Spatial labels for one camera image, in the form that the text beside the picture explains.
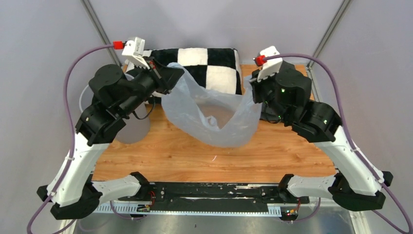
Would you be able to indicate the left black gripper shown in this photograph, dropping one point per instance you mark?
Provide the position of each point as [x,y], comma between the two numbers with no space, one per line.
[167,77]

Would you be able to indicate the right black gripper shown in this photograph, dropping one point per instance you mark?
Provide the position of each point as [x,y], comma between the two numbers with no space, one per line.
[257,85]

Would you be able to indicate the translucent blue plastic trash bag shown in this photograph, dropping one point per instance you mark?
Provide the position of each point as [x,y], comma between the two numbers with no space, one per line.
[212,117]

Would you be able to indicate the grey plastic trash bin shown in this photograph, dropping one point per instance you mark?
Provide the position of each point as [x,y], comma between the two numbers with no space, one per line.
[129,126]

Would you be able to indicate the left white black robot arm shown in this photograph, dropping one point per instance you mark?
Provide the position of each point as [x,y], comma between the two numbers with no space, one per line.
[72,193]

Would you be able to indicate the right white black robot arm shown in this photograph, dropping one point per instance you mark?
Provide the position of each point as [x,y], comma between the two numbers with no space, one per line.
[357,184]

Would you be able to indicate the dark grey perforated mat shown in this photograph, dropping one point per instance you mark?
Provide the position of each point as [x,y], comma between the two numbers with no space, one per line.
[291,89]

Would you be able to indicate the black white checkered pillow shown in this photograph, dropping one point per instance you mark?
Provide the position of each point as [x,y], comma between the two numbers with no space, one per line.
[212,68]

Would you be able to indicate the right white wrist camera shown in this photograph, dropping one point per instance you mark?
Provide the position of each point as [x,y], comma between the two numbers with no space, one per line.
[269,67]

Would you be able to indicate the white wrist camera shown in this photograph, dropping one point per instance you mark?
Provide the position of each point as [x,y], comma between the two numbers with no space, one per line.
[269,67]
[133,52]

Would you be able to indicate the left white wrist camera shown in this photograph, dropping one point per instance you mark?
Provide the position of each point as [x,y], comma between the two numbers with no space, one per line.
[133,52]

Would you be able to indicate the left aluminium frame post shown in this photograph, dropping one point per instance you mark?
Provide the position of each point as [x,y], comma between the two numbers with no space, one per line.
[90,11]

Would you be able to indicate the aluminium frame post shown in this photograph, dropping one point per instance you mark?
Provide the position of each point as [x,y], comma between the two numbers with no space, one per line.
[344,5]
[90,11]

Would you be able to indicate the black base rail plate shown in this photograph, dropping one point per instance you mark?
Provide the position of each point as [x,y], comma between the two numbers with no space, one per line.
[214,197]

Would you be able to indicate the right aluminium frame post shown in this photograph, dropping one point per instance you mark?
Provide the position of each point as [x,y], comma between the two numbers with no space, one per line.
[344,5]

